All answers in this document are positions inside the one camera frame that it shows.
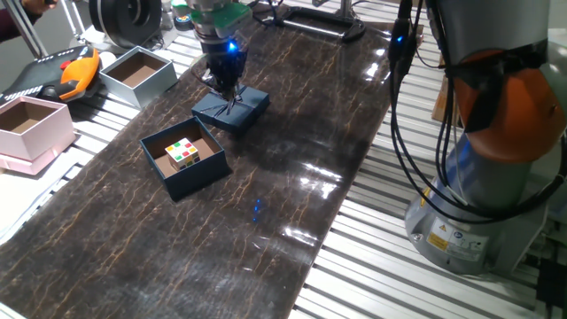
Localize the white Rubik's cube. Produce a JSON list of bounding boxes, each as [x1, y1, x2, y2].
[[164, 137, 201, 173]]

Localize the navy open gift box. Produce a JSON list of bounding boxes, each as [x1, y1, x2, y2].
[[139, 115, 231, 203]]

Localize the white round ball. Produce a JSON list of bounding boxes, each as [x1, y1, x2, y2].
[[97, 51, 117, 70]]

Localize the black filament spool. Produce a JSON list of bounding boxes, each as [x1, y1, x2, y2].
[[88, 0, 163, 50]]

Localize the thick silver tripod leg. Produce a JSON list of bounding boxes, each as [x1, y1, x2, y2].
[[2, 0, 49, 58]]

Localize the person's bare hand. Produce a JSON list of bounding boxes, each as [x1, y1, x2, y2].
[[21, 0, 58, 15]]

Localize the silver open gift box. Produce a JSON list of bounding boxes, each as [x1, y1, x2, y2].
[[98, 45, 179, 110]]

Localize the pink open gift box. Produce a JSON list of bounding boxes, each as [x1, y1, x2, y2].
[[0, 95, 77, 161]]

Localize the black orange teach pendant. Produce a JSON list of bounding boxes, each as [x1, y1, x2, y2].
[[0, 45, 101, 105]]

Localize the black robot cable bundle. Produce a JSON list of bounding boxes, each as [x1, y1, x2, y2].
[[389, 0, 567, 225]]

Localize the white paper sheets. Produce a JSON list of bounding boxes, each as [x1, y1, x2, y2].
[[0, 152, 83, 245]]

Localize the pink box lid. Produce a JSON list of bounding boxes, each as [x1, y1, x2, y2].
[[0, 142, 76, 176]]

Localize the forearm in dark red sleeve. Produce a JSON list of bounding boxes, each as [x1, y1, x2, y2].
[[0, 6, 39, 44]]

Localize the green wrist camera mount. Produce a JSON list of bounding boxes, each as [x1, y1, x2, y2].
[[190, 2, 253, 40]]

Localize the small round black tin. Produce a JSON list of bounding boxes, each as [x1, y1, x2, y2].
[[173, 13, 195, 32]]

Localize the dark marble pattern mat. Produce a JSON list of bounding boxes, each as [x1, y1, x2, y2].
[[0, 2, 420, 319]]

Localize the navy box lid with ribbon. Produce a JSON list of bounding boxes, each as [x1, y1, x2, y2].
[[190, 84, 271, 136]]

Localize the thin silver tripod leg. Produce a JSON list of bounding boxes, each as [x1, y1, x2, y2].
[[57, 0, 86, 42]]

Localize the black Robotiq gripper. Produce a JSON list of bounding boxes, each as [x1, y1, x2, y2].
[[201, 37, 249, 103]]

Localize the black clamp stand base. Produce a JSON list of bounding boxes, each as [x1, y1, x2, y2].
[[265, 6, 368, 44]]

